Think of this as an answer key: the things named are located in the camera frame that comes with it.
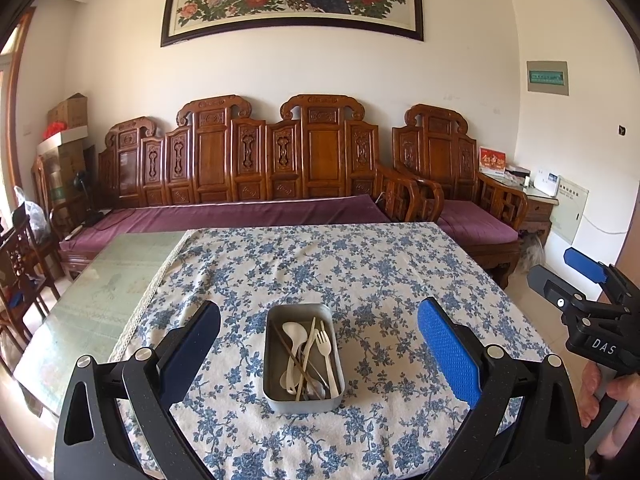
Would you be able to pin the metal fork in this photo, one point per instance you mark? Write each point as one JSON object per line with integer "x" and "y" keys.
{"x": 322, "y": 380}

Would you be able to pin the wooden side table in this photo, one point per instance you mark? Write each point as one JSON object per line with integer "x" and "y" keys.
{"x": 537, "y": 210}

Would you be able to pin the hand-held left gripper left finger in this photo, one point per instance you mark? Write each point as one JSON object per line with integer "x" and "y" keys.
{"x": 192, "y": 350}

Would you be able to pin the wooden window frame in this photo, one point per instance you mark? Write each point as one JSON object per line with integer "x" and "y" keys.
{"x": 17, "y": 110}

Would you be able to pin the grey fluffy duster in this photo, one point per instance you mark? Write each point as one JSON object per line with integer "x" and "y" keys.
{"x": 532, "y": 255}

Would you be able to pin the carved wooden chair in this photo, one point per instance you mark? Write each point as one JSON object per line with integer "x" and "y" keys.
{"x": 25, "y": 260}

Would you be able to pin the blue floral tablecloth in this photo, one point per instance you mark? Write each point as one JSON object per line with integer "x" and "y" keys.
{"x": 310, "y": 260}

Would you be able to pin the brown cardboard box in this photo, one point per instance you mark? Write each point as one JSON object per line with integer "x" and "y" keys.
{"x": 67, "y": 110}

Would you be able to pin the light bamboo chopstick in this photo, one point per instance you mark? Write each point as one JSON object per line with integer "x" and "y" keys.
{"x": 307, "y": 355}

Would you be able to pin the stacked cardboard boxes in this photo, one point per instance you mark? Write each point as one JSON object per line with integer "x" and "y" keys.
{"x": 65, "y": 160}

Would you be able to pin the clear plastic bag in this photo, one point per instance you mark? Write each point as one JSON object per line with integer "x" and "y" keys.
{"x": 35, "y": 215}

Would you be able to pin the red artificial flowers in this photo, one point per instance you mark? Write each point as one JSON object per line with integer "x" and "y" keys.
{"x": 54, "y": 129}

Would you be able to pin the person's right forearm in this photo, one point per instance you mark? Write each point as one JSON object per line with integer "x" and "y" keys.
{"x": 622, "y": 467}

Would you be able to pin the white wall panel cover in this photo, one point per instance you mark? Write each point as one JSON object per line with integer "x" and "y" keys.
{"x": 570, "y": 210}

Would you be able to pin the purple armchair cushion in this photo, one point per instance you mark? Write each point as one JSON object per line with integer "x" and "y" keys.
{"x": 475, "y": 220}

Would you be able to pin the grey electrical panel box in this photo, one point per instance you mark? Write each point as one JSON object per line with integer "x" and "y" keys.
{"x": 547, "y": 77}

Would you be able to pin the white plastic fork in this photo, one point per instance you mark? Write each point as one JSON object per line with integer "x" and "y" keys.
{"x": 324, "y": 342}

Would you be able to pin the white box device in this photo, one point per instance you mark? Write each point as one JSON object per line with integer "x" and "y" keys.
{"x": 547, "y": 182}

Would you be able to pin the wooden door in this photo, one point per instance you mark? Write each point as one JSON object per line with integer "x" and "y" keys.
{"x": 631, "y": 220}

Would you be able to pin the red box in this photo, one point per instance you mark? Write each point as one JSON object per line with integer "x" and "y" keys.
{"x": 492, "y": 160}

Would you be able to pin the black desk lamp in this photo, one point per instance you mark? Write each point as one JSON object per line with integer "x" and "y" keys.
{"x": 80, "y": 180}

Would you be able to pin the person's right hand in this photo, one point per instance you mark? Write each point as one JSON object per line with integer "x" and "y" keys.
{"x": 589, "y": 400}

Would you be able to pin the dark wooden chopstick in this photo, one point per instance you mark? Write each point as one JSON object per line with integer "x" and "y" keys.
{"x": 285, "y": 347}

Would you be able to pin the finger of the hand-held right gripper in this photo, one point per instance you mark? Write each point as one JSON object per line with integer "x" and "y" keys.
{"x": 585, "y": 262}
{"x": 555, "y": 292}

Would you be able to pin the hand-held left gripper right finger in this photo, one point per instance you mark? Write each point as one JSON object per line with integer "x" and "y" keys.
{"x": 450, "y": 355}

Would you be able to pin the carved wooden armchair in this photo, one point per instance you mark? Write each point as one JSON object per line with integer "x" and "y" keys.
{"x": 435, "y": 160}

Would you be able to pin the long purple sofa cushion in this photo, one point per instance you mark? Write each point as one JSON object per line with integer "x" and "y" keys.
{"x": 225, "y": 215}

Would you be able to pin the rectangular metal tin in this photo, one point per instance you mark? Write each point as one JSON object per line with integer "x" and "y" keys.
{"x": 300, "y": 405}

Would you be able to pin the carved wooden sofa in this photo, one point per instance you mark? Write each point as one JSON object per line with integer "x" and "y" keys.
{"x": 215, "y": 160}

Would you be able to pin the white ceramic spoon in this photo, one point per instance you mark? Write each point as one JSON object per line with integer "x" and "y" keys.
{"x": 292, "y": 332}

